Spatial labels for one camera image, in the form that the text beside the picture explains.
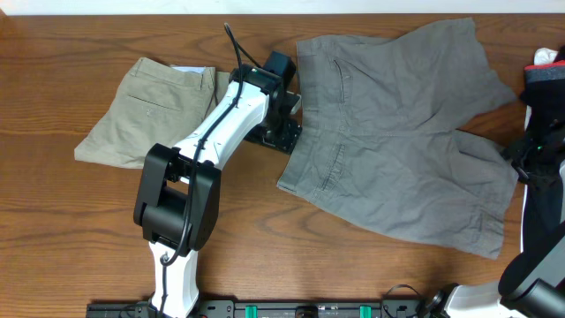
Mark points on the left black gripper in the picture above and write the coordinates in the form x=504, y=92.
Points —
x=287, y=140

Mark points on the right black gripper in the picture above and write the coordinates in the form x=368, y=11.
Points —
x=518, y=152

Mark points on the grey shorts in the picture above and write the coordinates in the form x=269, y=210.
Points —
x=383, y=145

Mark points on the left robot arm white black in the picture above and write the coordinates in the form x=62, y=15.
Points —
x=177, y=205

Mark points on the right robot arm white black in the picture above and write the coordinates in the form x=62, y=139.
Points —
x=532, y=285

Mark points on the dark clothes pile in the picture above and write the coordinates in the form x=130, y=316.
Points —
x=543, y=93

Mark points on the folded khaki shorts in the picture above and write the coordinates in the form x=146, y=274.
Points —
x=154, y=103

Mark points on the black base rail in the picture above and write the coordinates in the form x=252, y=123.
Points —
x=402, y=308

